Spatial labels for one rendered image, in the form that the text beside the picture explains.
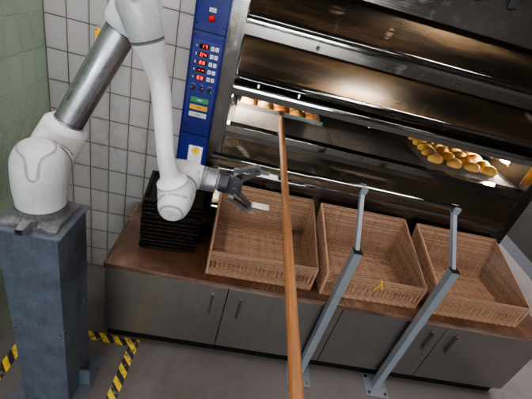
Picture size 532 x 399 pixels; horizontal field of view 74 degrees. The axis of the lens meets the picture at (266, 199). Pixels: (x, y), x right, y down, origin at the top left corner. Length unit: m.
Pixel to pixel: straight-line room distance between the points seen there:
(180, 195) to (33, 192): 0.45
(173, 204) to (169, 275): 0.71
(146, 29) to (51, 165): 0.51
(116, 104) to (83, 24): 0.38
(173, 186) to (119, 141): 0.99
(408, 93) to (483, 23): 0.42
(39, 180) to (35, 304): 0.53
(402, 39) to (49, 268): 1.76
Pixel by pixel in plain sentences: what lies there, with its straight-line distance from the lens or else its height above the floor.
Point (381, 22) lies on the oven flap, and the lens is 1.92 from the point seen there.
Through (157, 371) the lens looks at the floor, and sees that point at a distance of 2.18.
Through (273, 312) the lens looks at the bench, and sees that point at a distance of 1.95.
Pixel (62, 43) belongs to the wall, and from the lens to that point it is 2.08.
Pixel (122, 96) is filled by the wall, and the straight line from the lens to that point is 2.03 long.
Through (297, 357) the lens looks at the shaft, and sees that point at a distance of 0.84.
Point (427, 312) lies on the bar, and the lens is 2.03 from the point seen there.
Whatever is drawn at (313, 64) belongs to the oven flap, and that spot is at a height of 1.57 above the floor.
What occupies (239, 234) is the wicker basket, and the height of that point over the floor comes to 0.59.
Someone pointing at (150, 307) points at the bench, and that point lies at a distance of 2.01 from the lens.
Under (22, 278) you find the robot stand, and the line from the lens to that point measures 1.54.
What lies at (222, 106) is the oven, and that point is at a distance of 1.92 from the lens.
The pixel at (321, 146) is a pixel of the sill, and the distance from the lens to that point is 2.00.
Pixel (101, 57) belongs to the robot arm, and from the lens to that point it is 1.34.
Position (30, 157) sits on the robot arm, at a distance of 1.28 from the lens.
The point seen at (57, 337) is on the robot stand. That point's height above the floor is 0.48.
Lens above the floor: 1.85
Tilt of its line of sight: 30 degrees down
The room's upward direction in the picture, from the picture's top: 16 degrees clockwise
